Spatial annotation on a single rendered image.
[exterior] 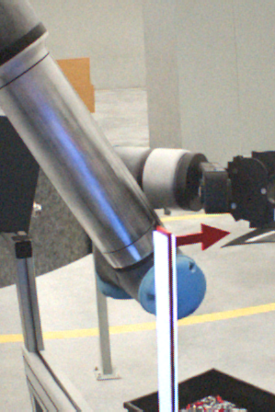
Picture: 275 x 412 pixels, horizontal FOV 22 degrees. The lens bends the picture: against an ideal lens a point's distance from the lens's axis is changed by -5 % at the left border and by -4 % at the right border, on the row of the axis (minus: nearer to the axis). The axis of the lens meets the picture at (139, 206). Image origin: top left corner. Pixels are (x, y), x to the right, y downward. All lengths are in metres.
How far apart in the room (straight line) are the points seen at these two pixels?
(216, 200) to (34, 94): 0.22
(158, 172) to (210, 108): 5.92
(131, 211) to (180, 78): 5.92
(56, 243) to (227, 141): 4.43
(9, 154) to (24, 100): 0.43
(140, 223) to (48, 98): 0.17
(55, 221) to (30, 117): 1.85
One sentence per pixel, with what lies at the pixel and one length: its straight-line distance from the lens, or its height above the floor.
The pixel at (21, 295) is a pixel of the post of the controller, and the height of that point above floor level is 0.96.
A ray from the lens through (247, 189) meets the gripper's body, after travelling 0.81.
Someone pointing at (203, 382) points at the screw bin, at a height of 0.86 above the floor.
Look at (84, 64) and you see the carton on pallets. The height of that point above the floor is 1.13.
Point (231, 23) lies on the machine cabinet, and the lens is 6.82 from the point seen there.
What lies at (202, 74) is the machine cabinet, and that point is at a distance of 6.72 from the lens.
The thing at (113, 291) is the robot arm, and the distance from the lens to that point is 0.92.
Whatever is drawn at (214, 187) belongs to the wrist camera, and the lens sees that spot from 0.74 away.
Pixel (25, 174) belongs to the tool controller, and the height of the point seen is 1.15.
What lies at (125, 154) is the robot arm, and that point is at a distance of 0.88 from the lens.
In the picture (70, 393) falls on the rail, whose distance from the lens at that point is 1.02.
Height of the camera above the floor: 1.35
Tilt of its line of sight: 13 degrees down
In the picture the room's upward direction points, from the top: 3 degrees counter-clockwise
